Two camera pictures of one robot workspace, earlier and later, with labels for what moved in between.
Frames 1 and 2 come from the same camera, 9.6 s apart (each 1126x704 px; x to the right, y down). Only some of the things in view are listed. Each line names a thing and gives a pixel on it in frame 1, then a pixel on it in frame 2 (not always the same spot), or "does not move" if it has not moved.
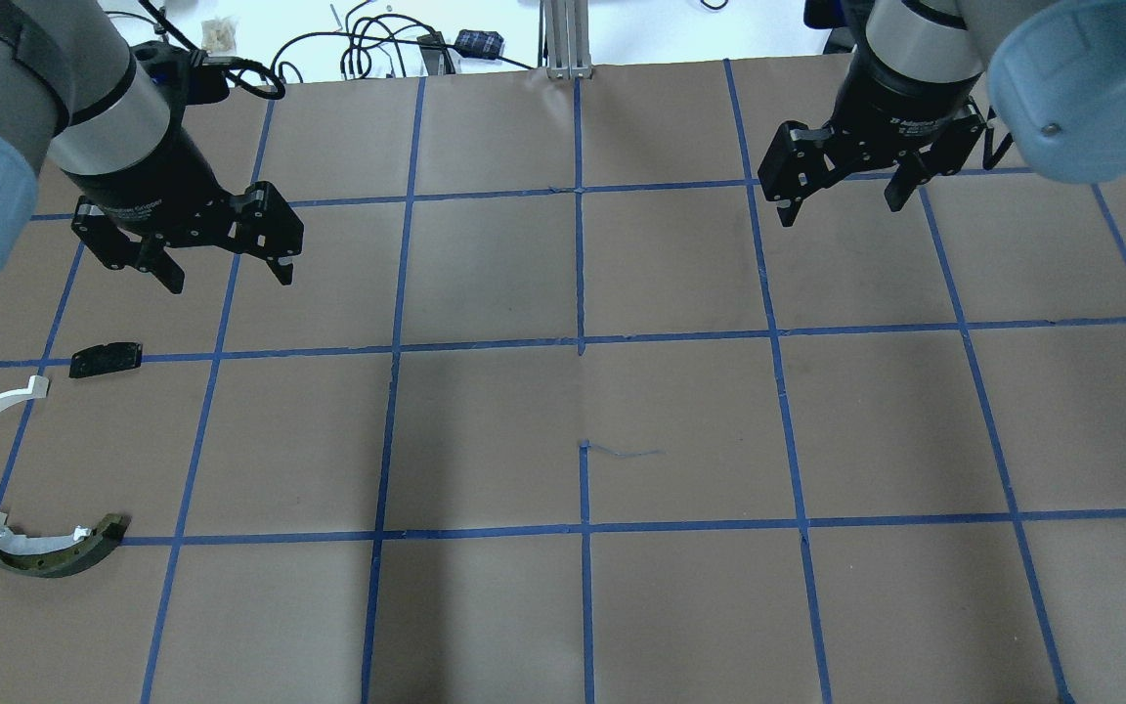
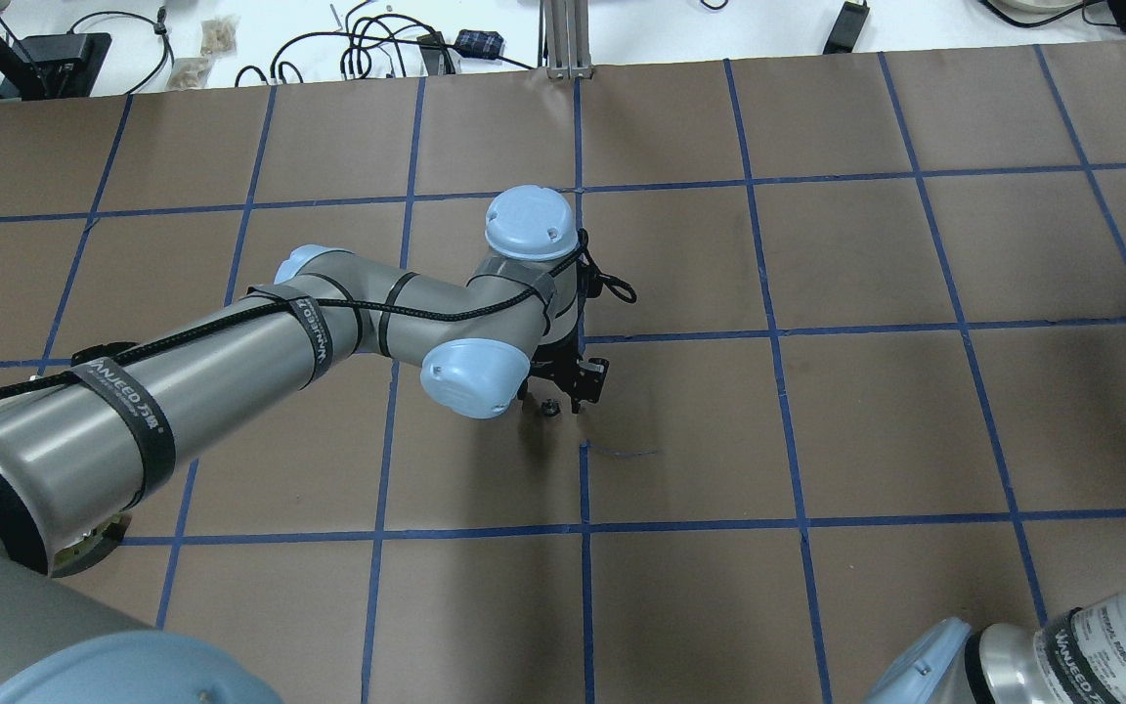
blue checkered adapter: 479,43 does not move
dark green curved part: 57,555 does not move
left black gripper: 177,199 -> 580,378
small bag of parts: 219,36 does not move
